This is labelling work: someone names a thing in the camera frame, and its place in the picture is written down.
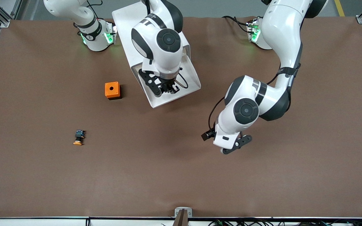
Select brown camera support bar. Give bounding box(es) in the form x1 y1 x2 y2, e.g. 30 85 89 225
173 209 189 226

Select brown table cover sheet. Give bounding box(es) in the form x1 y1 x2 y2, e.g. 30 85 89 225
0 16 362 218

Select white table edge rail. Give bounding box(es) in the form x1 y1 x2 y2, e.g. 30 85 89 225
0 217 362 226

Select orange box with hole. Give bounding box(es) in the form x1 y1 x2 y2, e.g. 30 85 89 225
105 82 122 100

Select grey metal mounting bracket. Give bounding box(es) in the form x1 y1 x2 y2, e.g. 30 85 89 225
174 207 193 218

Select yellow mushroom push button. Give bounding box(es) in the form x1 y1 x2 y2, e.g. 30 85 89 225
73 129 86 146

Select black arm base cable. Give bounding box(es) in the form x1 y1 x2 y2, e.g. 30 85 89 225
222 16 250 33

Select bundle of black cables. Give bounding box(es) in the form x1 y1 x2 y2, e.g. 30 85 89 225
161 218 362 226

